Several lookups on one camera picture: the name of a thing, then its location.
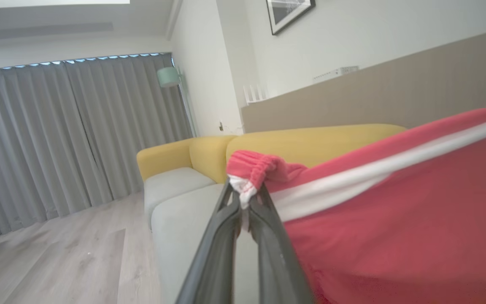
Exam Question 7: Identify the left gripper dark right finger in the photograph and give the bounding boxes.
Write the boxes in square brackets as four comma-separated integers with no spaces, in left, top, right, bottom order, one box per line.
[242,186,316,304]

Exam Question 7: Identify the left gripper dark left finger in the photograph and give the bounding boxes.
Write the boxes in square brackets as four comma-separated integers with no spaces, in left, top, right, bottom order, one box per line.
[175,179,242,304]

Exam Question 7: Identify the red shorts with white stripe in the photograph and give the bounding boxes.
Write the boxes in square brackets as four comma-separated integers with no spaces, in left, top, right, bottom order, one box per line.
[226,91,486,304]

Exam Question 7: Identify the large grey sofa ottoman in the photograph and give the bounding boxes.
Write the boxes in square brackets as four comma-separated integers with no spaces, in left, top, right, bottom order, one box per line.
[151,183,269,304]

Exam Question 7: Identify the small grey sofa seat cushion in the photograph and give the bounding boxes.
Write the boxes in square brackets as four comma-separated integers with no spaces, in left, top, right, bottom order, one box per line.
[143,167,217,231]

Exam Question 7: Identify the yellow sofa backrest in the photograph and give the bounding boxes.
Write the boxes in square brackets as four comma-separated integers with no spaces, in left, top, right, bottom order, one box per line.
[136,123,408,185]

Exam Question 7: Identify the white router with antennas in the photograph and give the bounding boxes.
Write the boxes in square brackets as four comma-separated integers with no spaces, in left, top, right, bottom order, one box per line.
[243,84,269,106]

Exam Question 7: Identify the mint green floor lamp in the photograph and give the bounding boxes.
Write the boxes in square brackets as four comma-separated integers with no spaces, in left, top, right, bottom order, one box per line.
[157,66,198,138]

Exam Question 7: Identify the grey pleated curtain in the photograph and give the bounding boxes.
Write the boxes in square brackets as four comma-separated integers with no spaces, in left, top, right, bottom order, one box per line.
[0,52,194,240]

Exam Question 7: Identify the white flat device box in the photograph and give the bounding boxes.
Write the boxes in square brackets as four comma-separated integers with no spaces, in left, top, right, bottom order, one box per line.
[312,65,360,83]

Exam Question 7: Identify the beige half wall partition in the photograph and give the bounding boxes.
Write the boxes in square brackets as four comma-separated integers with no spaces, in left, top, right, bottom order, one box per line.
[240,30,486,134]

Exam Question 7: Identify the black framed wall picture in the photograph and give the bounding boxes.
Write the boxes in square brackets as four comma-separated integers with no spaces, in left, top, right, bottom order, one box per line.
[266,0,316,36]

